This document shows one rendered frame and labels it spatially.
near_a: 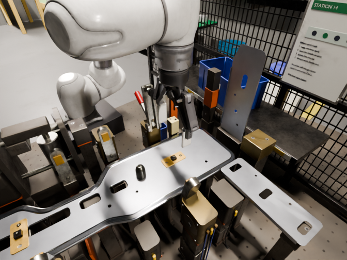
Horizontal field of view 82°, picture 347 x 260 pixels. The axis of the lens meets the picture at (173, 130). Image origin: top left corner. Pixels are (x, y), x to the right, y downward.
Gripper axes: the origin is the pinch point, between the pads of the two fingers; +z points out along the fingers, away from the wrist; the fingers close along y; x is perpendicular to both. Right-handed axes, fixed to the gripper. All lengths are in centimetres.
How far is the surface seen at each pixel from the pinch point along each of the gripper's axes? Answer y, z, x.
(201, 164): 7.3, 13.5, 6.7
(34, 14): -894, 100, 7
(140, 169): 1.2, 9.3, -12.8
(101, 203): 2.7, 13.5, -26.4
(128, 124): -65, 44, 7
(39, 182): -18.6, 17.0, -41.3
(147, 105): -14.3, -1.6, -1.2
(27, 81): -357, 115, -59
